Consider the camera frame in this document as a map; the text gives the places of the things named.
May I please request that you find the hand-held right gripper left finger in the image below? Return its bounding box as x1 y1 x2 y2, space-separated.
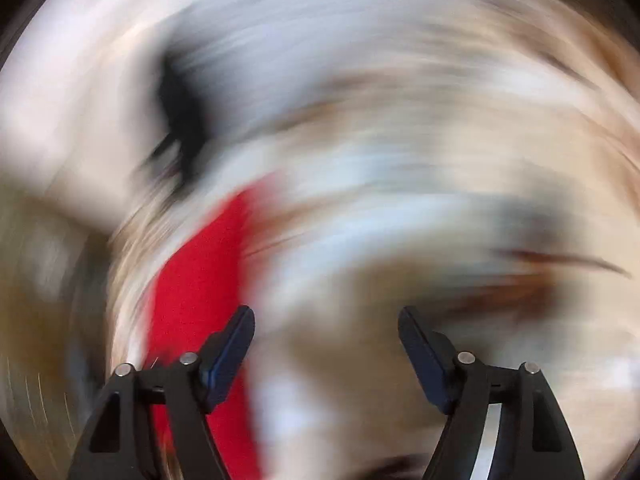
67 304 257 480

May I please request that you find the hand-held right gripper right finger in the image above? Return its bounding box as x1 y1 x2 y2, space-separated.
397 305 587 480

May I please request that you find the red and blue knit sweater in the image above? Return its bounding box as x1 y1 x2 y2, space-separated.
142 172 286 480

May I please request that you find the cream floral plush blanket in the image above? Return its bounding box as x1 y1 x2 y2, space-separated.
107 0 640 480

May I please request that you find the black cloth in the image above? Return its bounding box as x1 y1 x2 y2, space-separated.
134 50 223 198

